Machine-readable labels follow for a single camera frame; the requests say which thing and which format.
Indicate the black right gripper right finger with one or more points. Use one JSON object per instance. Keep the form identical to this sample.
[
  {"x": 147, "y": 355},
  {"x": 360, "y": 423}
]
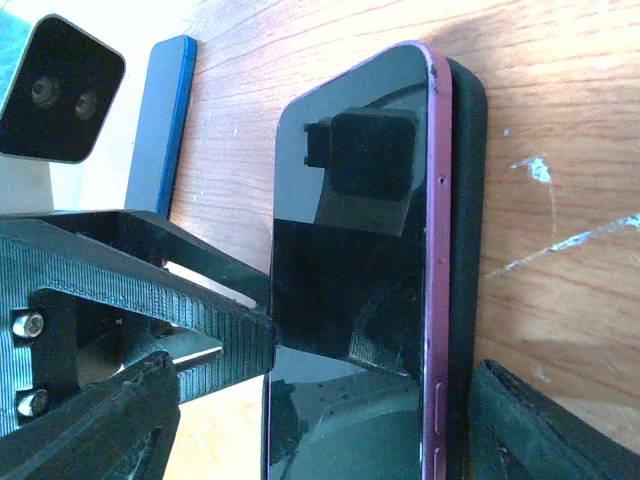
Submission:
[{"x": 517, "y": 432}]

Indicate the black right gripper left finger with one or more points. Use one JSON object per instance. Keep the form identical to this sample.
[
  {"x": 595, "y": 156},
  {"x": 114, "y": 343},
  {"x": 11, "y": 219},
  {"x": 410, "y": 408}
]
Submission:
[{"x": 84, "y": 294}]

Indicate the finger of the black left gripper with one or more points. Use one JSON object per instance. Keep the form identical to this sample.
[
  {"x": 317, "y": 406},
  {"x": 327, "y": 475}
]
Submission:
[{"x": 123, "y": 428}]

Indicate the purple phone black screen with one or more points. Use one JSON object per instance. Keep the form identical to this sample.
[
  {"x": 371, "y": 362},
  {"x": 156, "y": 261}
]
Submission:
[{"x": 360, "y": 274}]

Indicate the black phone case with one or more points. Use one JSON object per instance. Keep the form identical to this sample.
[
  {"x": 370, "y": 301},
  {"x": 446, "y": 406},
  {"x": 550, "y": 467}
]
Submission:
[{"x": 469, "y": 143}]

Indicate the lavender phone case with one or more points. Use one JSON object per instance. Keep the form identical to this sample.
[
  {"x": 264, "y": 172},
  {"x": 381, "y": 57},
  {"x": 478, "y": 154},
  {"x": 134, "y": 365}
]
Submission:
[{"x": 25, "y": 184}]

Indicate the blue phone black screen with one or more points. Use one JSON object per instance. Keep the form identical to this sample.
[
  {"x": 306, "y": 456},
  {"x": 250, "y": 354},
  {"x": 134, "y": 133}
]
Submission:
[{"x": 161, "y": 123}]

